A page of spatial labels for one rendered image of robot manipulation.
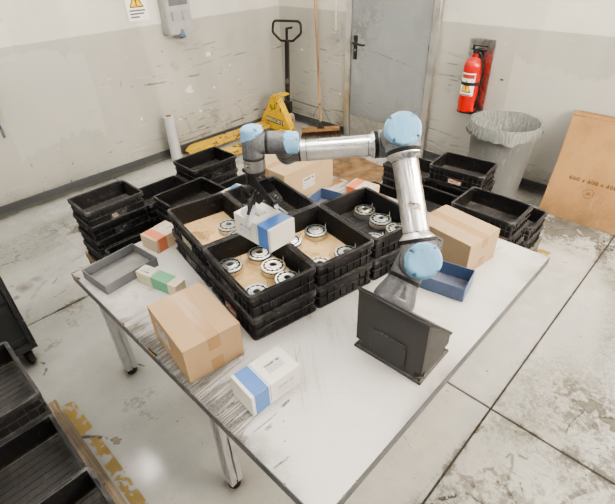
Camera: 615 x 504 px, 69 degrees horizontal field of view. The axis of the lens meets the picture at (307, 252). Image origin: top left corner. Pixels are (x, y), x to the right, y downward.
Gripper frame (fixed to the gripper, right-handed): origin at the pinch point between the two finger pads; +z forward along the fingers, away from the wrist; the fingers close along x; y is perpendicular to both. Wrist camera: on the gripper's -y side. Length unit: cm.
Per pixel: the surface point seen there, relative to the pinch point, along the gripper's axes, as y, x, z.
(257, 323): -12.5, 17.9, 30.9
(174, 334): 0, 44, 25
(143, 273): 53, 29, 34
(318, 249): 0.2, -29.1, 27.8
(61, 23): 327, -66, -35
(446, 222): -32, -82, 25
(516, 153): 5, -266, 60
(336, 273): -18.4, -19.8, 26.4
